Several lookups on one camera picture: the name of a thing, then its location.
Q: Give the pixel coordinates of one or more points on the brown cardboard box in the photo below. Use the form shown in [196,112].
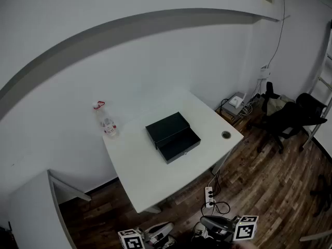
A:
[233,121]

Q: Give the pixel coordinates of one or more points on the white wall socket box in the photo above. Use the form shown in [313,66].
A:
[265,71]

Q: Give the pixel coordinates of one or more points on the white router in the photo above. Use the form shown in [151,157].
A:
[235,101]

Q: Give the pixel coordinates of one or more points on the person's right forearm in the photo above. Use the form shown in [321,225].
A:
[243,246]

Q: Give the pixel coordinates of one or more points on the grey metal box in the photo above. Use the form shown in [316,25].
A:
[229,108]

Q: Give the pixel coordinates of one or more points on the white power strip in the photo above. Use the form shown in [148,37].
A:
[209,194]

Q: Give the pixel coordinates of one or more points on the white panel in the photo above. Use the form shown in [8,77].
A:
[316,235]

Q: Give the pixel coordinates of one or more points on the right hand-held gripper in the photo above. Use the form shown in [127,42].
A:
[245,229]

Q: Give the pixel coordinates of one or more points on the black drawer box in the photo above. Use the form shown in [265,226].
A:
[167,126]

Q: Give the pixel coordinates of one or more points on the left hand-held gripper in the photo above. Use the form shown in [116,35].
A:
[132,240]

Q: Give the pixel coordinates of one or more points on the person's left white shoe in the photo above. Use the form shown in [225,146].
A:
[169,240]

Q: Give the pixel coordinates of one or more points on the white cabinet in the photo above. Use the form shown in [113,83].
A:
[33,211]

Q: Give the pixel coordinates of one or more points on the white desk leg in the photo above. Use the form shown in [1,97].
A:
[216,168]
[153,209]

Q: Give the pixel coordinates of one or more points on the person's white shoe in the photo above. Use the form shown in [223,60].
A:
[199,233]
[169,240]

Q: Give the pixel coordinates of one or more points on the person's black clothing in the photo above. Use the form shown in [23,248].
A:
[202,245]

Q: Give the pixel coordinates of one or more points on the beige cloth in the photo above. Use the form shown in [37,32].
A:
[277,104]

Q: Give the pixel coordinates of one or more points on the person's right white shoe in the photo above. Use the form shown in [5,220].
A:
[199,233]

